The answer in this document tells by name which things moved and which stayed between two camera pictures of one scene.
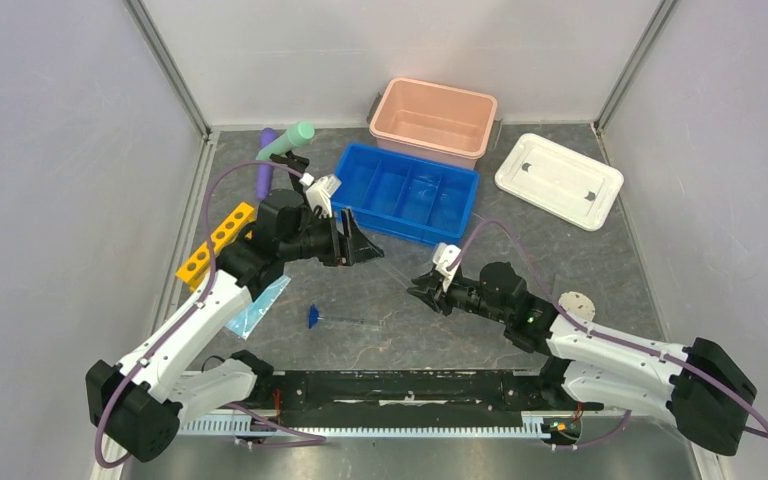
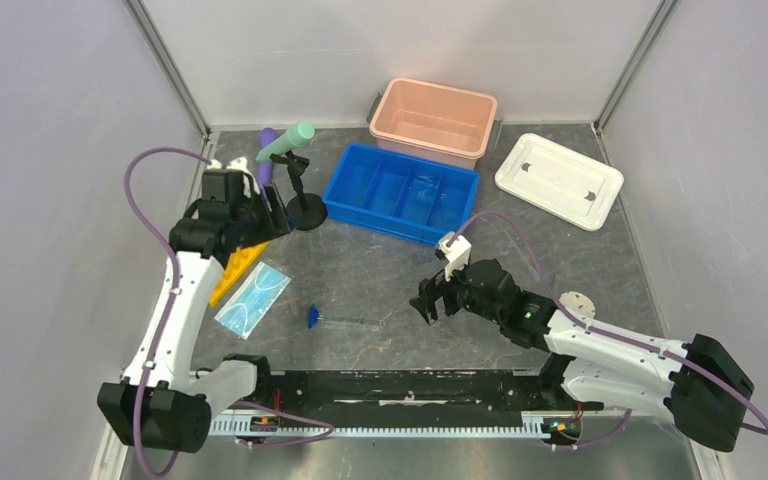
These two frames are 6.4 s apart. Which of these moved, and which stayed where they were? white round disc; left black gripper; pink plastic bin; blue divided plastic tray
Moved: left black gripper
Stayed: white round disc; pink plastic bin; blue divided plastic tray
